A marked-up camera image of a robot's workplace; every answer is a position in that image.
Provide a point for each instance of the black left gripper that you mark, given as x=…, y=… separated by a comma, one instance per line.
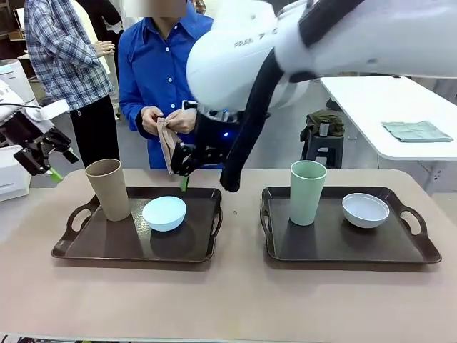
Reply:
x=19, y=130

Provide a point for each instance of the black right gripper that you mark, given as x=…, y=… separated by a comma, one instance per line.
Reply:
x=214, y=139

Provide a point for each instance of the beige cloth mat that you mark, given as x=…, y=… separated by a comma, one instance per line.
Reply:
x=166, y=143

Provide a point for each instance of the light blue bowl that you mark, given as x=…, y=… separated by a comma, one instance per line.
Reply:
x=164, y=214

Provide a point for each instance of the brown tall cup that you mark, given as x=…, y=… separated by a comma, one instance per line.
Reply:
x=109, y=193

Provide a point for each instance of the grey-green cloth mat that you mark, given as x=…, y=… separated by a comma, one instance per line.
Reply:
x=416, y=131

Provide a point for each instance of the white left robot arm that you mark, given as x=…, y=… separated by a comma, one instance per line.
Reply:
x=34, y=111

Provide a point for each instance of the person's right forearm blue sleeve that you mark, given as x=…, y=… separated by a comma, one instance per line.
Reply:
x=130, y=118

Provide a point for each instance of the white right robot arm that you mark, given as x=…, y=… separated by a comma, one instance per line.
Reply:
x=228, y=64

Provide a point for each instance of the dark brown tray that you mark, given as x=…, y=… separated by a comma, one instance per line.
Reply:
x=339, y=243
x=107, y=239

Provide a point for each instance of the person's left hand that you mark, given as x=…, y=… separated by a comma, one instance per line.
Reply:
x=184, y=121

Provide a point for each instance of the person's right hand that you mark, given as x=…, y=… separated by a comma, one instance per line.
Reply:
x=150, y=119

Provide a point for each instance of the white box unit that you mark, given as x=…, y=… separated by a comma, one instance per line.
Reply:
x=10, y=178

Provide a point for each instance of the white cylindrical air purifier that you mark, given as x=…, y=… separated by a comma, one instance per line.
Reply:
x=14, y=82

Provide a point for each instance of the person in blue shirt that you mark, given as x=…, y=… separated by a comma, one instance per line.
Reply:
x=160, y=71

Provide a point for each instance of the person in plaid shirt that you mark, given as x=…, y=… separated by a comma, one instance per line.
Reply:
x=60, y=53

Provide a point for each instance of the green tall cup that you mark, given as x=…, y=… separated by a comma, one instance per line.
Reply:
x=306, y=196

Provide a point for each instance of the brown cardboard box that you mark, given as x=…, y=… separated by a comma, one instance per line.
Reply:
x=17, y=35

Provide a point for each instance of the black plastic stool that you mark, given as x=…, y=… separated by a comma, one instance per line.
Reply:
x=323, y=150

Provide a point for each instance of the olive green bag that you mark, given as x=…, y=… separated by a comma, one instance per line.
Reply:
x=333, y=123

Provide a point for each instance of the white bowl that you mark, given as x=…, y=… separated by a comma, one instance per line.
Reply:
x=365, y=212

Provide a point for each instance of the white table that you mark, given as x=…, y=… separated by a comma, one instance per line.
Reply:
x=385, y=103

